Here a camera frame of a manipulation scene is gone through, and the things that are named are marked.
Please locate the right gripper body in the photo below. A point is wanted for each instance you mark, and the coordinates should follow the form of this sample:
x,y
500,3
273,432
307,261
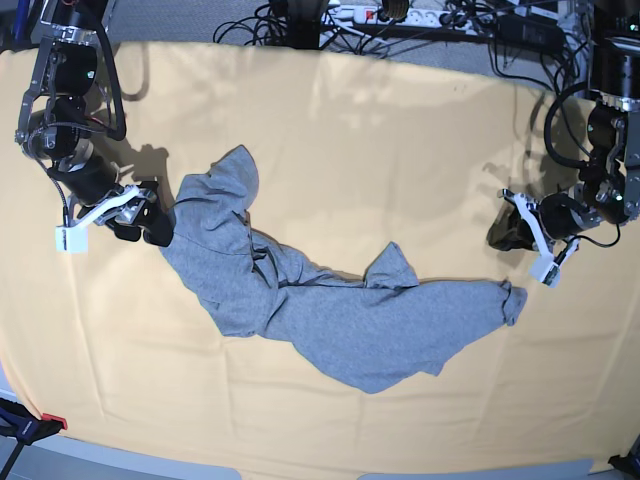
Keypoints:
x,y
132,211

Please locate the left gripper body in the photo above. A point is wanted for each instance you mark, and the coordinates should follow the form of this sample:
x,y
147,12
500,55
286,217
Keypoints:
x,y
540,240

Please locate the grey t-shirt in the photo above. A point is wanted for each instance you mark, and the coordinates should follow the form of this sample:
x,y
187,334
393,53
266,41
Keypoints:
x,y
369,333

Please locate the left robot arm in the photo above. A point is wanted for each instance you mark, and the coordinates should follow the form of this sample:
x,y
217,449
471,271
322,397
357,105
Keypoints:
x,y
608,180

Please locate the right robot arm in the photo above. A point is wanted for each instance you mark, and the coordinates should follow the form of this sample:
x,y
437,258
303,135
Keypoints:
x,y
74,95

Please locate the black power adapter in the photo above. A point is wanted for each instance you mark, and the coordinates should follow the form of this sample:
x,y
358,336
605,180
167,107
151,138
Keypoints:
x,y
531,35

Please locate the blue red table clamp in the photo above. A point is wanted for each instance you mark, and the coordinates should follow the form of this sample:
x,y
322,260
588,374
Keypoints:
x,y
19,423

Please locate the white power strip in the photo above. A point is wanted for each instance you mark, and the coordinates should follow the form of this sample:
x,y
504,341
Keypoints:
x,y
371,20

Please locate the black clamp right corner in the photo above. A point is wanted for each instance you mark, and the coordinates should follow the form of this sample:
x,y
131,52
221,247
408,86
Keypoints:
x,y
628,464

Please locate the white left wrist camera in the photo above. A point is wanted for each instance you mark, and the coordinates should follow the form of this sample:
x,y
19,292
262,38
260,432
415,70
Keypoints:
x,y
546,270

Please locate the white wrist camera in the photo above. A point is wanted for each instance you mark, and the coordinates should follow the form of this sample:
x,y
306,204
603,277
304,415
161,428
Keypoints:
x,y
72,240
546,270

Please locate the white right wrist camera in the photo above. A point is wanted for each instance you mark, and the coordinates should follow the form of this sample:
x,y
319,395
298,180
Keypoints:
x,y
72,240

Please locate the black table post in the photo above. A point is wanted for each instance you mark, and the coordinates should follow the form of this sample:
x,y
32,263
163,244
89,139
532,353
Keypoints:
x,y
303,21

